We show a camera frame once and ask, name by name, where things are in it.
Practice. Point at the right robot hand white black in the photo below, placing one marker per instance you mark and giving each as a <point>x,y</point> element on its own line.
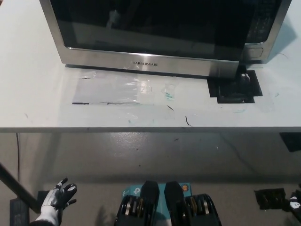
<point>294,202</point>

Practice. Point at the black robot legs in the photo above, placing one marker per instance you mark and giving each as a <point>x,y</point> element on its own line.
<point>169,207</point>

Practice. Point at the stainless steel microwave body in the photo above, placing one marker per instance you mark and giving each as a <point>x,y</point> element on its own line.
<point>261,26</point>

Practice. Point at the small black clamp knob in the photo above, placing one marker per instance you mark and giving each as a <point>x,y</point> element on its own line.
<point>244,77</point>

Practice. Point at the dark diagonal metal bar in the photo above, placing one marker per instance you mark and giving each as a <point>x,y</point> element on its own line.
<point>18,188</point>

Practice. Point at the black flat box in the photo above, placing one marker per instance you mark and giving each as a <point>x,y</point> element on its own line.
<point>19,212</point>

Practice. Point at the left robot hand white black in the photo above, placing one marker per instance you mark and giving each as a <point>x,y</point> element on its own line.
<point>53,200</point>

